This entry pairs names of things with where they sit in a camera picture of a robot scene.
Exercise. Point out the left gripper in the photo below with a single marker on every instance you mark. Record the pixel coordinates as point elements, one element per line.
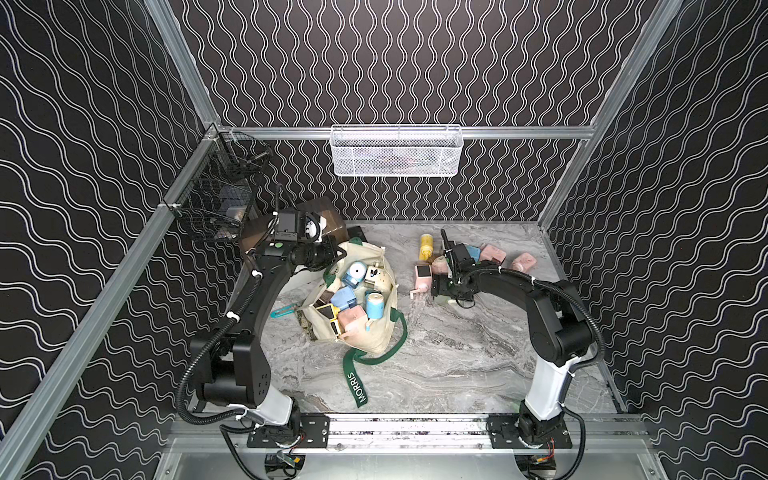
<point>321,253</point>

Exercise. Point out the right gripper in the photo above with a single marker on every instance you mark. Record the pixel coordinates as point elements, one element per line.
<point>439,289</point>

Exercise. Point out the blue pencil sharpener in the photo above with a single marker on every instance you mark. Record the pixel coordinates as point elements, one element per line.
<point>474,252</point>

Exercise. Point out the pink box pencil sharpener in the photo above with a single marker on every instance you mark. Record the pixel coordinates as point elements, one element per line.
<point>491,253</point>

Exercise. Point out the pink sharpener black face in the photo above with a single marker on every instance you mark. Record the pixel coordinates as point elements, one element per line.
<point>423,280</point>

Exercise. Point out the pink rounded pencil sharpener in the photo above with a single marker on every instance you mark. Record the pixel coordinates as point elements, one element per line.
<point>524,263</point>

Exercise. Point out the cream panda pencil sharpener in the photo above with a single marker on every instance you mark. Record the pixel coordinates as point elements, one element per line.
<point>376,278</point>

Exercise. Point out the cream tote bag green handles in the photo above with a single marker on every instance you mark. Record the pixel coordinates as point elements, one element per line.
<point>381,338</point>

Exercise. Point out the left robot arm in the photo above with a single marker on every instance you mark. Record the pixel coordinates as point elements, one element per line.
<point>229,376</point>

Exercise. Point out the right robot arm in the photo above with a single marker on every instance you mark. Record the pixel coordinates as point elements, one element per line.
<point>563,334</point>

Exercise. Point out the blue round dial sharpener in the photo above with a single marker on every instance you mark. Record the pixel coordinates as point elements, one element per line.
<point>355,274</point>

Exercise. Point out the light blue box sharpener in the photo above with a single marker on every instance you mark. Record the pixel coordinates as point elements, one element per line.
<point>345,298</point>

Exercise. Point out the teal utility knife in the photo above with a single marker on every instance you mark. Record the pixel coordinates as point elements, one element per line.
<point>284,311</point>

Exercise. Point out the light blue round sharpener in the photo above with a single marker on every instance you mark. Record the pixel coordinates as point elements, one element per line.
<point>374,305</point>

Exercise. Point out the white wire basket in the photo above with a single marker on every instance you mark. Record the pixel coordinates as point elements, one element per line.
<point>396,150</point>

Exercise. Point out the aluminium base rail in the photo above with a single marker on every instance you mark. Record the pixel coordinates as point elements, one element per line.
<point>426,433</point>

